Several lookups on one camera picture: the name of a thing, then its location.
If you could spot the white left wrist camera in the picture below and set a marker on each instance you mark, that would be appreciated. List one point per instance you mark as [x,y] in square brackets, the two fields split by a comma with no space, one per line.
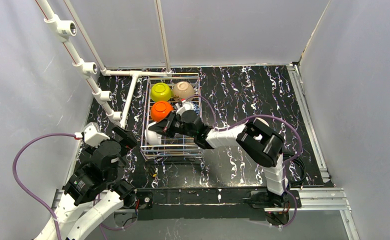
[93,136]

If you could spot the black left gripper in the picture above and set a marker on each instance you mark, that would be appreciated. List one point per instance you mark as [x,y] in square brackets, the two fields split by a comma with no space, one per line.
[122,136]

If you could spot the white ceramic bowl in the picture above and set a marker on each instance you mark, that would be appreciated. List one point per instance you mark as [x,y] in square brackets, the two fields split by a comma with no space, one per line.
[160,110]
[151,136]

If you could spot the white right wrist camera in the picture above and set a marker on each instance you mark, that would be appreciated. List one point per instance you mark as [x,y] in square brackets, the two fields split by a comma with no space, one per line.
[183,107]

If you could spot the aluminium base frame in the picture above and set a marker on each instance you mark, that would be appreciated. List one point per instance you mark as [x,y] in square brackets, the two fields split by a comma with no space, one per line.
[174,203]

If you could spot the white wire dish rack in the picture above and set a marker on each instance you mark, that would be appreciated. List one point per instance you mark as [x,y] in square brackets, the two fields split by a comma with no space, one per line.
[179,145]

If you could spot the blue white patterned bowl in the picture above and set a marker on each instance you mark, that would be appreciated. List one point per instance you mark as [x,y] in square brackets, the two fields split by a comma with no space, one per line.
[196,110]

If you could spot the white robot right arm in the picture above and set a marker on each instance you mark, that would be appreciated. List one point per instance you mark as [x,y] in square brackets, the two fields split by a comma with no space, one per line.
[260,142]

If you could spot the yellow-green plastic bowl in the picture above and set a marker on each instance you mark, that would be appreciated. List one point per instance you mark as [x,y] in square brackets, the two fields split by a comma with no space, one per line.
[160,92]

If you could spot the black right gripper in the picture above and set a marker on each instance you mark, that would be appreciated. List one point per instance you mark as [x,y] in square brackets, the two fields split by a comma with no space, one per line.
[171,122]

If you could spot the white pvc pipe frame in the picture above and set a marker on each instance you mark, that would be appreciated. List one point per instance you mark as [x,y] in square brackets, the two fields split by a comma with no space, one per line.
[64,30]

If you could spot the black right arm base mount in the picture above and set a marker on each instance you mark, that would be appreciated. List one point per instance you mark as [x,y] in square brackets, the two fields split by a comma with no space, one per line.
[276,207]

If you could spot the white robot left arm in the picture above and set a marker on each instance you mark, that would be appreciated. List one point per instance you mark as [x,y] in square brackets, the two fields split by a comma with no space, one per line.
[94,191]

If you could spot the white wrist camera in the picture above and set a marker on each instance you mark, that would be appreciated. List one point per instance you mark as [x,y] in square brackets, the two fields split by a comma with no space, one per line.
[183,107]
[93,136]

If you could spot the beige ceramic bowl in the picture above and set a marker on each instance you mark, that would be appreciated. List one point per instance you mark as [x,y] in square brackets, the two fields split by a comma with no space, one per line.
[183,90]

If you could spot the black yellow screwdriver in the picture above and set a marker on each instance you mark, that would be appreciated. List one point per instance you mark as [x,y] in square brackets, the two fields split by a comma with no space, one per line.
[150,167]

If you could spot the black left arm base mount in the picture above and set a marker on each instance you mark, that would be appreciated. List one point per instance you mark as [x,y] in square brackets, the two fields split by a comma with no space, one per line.
[129,213]

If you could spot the white striped bottom bowl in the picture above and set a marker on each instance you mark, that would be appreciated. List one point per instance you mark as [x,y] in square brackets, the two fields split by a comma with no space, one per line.
[263,121]

